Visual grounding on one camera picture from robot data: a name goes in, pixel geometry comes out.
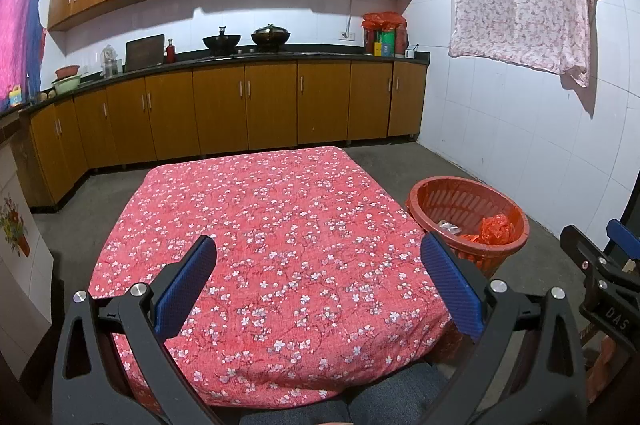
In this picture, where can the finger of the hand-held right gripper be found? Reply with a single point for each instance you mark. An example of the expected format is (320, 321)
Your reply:
(627, 240)
(590, 257)

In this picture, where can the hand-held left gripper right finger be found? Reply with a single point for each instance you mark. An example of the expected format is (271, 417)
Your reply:
(455, 285)

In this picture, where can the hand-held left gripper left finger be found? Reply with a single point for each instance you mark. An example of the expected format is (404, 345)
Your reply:
(182, 285)

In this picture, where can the red plastic slotted basket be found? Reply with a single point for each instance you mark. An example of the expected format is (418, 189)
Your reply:
(465, 200)

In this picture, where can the red floral tablecloth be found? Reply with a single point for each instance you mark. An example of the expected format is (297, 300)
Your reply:
(280, 255)

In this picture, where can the person's right leg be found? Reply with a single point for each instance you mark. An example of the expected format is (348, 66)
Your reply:
(395, 397)

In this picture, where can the person's leg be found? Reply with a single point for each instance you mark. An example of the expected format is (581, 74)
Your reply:
(395, 397)
(295, 412)

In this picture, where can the white panel with flower picture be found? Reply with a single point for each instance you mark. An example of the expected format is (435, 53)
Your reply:
(20, 285)

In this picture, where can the person's left leg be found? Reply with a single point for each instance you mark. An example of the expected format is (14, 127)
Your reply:
(295, 412)

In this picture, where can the wooden base cabinet row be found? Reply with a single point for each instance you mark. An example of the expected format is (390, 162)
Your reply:
(265, 105)

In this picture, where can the black kitchen countertop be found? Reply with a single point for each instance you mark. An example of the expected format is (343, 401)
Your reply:
(200, 59)

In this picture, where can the red bottle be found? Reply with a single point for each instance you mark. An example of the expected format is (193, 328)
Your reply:
(171, 53)

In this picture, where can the glass jar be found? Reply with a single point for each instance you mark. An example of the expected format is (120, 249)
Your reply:
(110, 64)

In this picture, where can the dark cutting board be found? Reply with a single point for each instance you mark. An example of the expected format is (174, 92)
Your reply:
(144, 52)

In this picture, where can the pink basin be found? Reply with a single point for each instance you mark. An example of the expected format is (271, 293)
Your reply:
(67, 71)

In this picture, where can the yellow bottle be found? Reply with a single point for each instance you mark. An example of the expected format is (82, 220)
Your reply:
(15, 97)

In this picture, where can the green box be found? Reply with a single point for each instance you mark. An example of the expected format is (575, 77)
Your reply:
(386, 42)

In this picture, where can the black wok with lid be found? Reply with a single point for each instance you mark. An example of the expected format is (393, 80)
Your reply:
(270, 37)

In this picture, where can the red bag with goods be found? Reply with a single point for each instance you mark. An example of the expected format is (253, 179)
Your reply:
(382, 21)

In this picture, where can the pink and blue hanging cloth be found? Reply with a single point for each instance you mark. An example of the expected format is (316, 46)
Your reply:
(17, 30)

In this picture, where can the white wall socket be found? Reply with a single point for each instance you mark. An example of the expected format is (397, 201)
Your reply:
(347, 35)

